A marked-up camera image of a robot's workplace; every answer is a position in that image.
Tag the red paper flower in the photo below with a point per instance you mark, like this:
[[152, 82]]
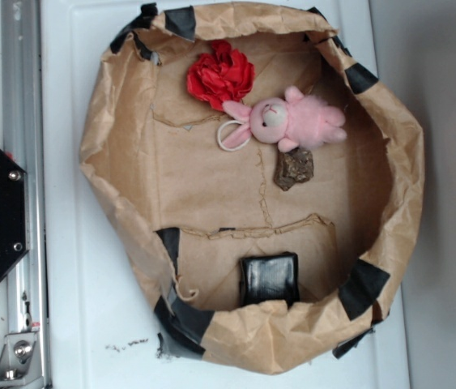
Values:
[[223, 75]]

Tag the brown rock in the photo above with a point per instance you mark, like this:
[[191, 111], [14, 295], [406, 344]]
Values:
[[293, 167]]

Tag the aluminium rail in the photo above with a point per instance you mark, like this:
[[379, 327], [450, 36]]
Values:
[[27, 287]]

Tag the black box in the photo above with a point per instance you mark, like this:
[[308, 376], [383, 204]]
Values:
[[269, 278]]

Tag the pink plush bunny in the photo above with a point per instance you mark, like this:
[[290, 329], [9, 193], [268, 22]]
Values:
[[297, 120]]

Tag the brown paper bag bin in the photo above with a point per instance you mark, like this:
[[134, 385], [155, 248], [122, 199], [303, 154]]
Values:
[[187, 212]]

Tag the metal corner bracket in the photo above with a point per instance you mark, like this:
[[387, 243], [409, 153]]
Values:
[[19, 360]]

